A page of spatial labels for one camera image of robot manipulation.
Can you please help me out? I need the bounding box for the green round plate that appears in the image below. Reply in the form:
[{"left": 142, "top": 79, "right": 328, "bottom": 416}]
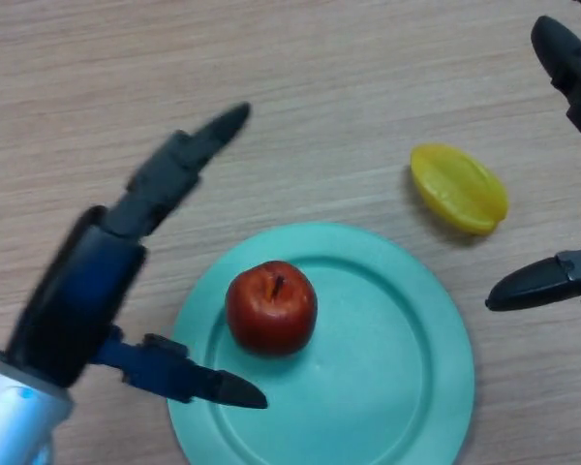
[{"left": 167, "top": 221, "right": 475, "bottom": 465}]

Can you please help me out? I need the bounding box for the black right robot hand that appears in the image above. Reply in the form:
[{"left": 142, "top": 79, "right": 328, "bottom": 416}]
[{"left": 483, "top": 0, "right": 581, "bottom": 312}]

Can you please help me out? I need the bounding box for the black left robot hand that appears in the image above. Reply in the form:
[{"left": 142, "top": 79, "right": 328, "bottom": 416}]
[{"left": 4, "top": 101, "right": 268, "bottom": 411}]

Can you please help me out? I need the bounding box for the yellow starfruit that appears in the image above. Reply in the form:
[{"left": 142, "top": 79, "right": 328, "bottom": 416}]
[{"left": 410, "top": 142, "right": 509, "bottom": 236}]

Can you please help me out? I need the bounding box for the red apple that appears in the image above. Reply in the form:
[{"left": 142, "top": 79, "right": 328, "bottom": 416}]
[{"left": 225, "top": 260, "right": 319, "bottom": 357}]

